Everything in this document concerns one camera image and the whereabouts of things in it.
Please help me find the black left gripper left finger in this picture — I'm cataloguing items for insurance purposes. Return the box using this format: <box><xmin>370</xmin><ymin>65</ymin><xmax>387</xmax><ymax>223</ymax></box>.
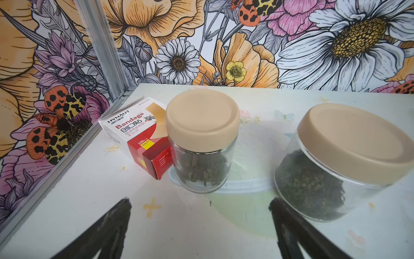
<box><xmin>53</xmin><ymin>198</ymin><xmax>132</xmax><ymax>259</ymax></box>

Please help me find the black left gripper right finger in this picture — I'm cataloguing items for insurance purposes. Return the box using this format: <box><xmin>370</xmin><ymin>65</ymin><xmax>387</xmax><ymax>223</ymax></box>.
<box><xmin>269</xmin><ymin>197</ymin><xmax>351</xmax><ymax>259</ymax></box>

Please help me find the glass tea jar beige lid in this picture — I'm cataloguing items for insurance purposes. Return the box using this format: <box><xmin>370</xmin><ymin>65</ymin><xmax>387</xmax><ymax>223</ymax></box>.
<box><xmin>166</xmin><ymin>89</ymin><xmax>240</xmax><ymax>194</ymax></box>

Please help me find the red white bandage box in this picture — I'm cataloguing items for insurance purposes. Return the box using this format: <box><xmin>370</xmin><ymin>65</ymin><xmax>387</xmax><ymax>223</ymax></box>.
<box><xmin>99</xmin><ymin>97</ymin><xmax>173</xmax><ymax>180</ymax></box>

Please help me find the aluminium corner post left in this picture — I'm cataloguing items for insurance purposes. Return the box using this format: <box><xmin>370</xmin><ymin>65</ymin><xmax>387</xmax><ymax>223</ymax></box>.
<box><xmin>75</xmin><ymin>1</ymin><xmax>129</xmax><ymax>100</ymax></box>

